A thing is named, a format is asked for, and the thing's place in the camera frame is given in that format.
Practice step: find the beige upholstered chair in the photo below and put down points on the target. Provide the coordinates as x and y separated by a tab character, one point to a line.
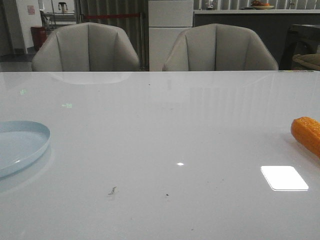
219	47
86	47

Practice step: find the tan cushion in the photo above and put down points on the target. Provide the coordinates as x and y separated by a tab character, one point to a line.
309	61

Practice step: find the barrier post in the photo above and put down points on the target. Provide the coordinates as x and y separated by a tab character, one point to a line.
142	38

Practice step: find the light blue round plate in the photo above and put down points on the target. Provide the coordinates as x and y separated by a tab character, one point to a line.
22	142

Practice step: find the white cabinet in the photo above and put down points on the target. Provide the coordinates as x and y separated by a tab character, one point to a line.
166	20

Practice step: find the grey counter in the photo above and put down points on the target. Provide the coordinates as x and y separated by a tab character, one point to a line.
271	25

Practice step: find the red trash bin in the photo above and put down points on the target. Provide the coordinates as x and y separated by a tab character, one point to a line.
39	36

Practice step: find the fruit bowl on counter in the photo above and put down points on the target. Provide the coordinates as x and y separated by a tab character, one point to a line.
260	5

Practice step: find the left beige upholstered chair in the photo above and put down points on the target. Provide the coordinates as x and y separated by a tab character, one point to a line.
86	47

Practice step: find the right beige upholstered chair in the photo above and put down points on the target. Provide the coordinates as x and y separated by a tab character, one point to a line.
219	47

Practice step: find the orange toy corn cob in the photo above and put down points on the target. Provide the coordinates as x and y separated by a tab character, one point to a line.
306	131

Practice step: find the pink wall notice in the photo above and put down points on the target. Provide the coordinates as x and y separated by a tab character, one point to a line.
31	10

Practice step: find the red barrier belt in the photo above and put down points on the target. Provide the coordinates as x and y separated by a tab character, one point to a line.
112	16

